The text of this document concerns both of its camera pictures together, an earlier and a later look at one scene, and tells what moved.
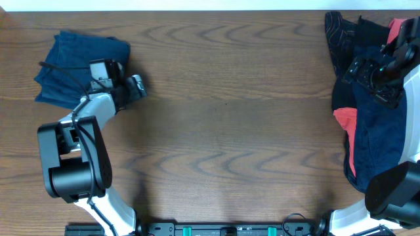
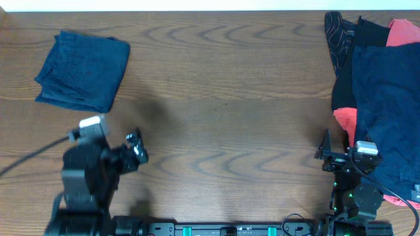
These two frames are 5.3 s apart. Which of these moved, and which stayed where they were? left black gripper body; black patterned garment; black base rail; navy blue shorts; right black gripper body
Moved: right black gripper body; left black gripper body
Stayed: black patterned garment; navy blue shorts; black base rail
